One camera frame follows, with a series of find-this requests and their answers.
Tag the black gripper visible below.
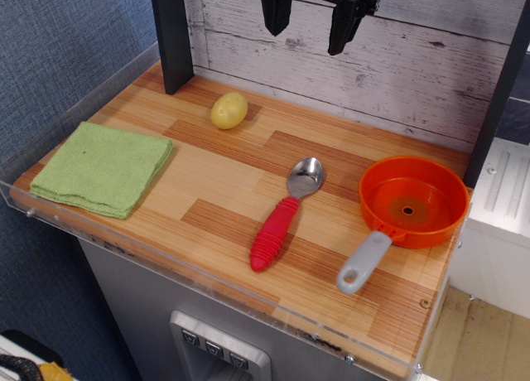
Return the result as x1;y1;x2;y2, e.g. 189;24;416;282
261;0;379;55

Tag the yellow potato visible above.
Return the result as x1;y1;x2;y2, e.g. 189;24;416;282
210;92;248;129

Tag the green folded towel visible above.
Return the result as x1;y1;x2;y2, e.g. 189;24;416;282
30;122;172;219

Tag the white side counter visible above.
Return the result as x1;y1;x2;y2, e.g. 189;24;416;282
448;137;529;317

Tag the clear acrylic table guard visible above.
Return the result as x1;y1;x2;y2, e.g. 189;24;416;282
10;46;469;380

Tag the grey toy fridge front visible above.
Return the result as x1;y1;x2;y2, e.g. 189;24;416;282
80;241;378;380

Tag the silver dispenser button panel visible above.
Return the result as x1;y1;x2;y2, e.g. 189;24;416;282
170;311;272;380

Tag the yellow object at corner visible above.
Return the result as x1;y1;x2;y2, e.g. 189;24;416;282
38;362;75;381

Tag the spoon with red handle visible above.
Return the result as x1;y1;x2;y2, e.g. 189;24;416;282
249;157;324;272

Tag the dark right post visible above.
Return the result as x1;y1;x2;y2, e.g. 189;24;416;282
463;0;529;189

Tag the orange pot with grey handle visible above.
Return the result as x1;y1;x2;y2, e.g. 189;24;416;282
336;156;470;295

